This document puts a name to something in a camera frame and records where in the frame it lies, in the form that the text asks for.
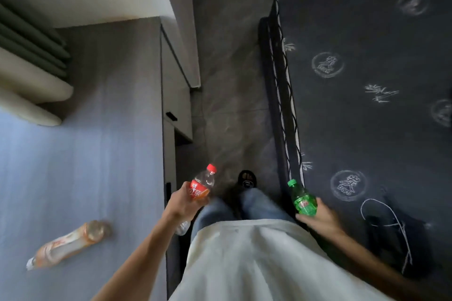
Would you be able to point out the person's right hand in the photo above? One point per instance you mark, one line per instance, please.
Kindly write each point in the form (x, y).
(323, 221)

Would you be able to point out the person's left hand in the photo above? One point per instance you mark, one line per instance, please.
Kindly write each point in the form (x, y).
(180, 205)

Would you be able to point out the person's right thumb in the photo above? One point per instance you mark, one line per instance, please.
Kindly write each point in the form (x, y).
(320, 204)

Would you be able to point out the person's left thumb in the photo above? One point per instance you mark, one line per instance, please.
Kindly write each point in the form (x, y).
(187, 188)

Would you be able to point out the green plastic bottle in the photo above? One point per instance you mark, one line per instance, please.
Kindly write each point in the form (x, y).
(303, 200)

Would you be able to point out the clear bottle with red label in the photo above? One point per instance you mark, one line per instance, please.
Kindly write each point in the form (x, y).
(206, 180)

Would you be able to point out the person's left forearm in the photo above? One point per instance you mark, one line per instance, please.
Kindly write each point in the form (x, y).
(137, 262)

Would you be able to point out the person's right forearm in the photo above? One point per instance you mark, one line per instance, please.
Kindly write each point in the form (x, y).
(374, 262)

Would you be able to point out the blue jeans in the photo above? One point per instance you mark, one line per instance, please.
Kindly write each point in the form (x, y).
(259, 205)

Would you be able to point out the black shoe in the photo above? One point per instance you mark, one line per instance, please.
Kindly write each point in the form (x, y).
(247, 179)

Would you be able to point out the white shirt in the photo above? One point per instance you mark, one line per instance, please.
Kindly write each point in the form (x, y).
(261, 265)

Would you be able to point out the dark printed mattress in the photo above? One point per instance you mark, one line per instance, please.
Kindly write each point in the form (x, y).
(370, 128)

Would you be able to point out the grey desk drawer unit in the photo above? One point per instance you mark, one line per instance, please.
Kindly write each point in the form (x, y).
(174, 89)

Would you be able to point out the black bed base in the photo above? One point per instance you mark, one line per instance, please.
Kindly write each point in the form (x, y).
(273, 106)

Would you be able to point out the orange drink bottle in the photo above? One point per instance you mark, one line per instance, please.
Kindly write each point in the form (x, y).
(67, 244)

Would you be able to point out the cream curtain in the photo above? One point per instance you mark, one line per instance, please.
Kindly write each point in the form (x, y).
(28, 78)

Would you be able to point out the green curtain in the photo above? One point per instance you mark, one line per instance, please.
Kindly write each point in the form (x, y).
(28, 43)

